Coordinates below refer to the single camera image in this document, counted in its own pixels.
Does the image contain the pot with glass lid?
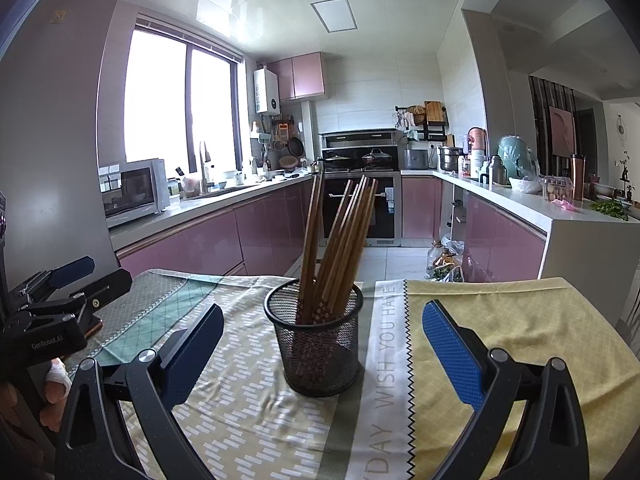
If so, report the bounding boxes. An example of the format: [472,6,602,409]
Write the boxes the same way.
[361,147,394,170]

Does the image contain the bundle of wooden chopsticks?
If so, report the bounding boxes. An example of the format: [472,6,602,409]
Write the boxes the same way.
[292,172,379,341]

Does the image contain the pink peninsula base cabinets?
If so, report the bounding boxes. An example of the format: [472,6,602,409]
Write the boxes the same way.
[400,170,640,286]

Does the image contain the clear plastic bag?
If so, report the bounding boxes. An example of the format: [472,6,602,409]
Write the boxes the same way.
[440,239,466,267]

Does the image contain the ceiling panel light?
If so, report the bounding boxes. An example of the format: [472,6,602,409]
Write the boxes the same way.
[310,0,359,34]

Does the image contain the steel faucet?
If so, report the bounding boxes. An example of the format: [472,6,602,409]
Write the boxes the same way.
[198,141,214,196]

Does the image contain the black wall rack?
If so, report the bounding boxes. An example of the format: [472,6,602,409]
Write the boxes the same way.
[394,101,449,142]

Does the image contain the person's left hand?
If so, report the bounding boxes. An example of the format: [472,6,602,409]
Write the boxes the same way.
[39,358,74,432]

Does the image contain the grey refrigerator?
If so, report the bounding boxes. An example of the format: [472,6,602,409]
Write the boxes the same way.
[0,0,128,291]

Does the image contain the steel flask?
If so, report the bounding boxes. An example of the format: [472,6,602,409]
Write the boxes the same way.
[487,155,509,187]

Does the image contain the pink base cabinets with sink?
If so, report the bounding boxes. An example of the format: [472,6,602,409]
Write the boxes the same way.
[110,177,323,281]

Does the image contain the patterned tablecloth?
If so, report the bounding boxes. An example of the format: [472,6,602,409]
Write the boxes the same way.
[87,267,636,480]

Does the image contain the teal plastic bag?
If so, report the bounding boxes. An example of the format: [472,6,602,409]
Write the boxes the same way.
[497,135,540,179]

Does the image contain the steel stock pot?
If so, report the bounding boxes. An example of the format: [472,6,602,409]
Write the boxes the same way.
[438,146,464,173]

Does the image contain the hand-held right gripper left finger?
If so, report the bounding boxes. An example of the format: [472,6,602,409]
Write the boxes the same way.
[52,303,226,480]

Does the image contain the pink upper cabinet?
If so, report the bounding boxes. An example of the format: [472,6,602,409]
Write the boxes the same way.
[266,51,329,102]

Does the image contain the silver microwave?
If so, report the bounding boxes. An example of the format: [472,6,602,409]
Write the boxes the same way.
[101,158,172,229]

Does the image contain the green vegetables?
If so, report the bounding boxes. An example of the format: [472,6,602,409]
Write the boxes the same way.
[589,199,630,222]

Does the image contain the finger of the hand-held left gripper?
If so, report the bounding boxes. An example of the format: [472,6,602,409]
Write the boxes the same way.
[9,256,97,306]
[21,267,134,339]

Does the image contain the pink wall picture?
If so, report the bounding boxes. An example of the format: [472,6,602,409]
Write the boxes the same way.
[548,106,577,157]

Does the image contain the kitchen window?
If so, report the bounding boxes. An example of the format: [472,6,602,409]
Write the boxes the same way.
[124,25,246,176]

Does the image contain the white water heater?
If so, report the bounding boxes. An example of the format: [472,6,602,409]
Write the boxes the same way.
[253,66,281,115]

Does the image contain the clear plastic food box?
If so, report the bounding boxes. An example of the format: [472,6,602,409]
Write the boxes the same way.
[542,175,574,204]

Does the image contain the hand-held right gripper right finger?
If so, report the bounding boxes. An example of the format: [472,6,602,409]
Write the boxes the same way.
[421,300,591,480]

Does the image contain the black range hood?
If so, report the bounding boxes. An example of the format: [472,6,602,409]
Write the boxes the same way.
[318,130,401,150]

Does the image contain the clear oil bottle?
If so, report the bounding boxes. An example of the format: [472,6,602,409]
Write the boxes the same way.
[426,240,449,275]

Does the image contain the black built-in oven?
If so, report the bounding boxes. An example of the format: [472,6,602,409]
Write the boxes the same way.
[322,172,402,248]

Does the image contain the copper tumbler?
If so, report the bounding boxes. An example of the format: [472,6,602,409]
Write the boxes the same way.
[570,154,587,202]

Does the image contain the black mesh utensil holder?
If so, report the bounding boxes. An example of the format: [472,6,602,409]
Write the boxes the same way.
[263,280,365,397]

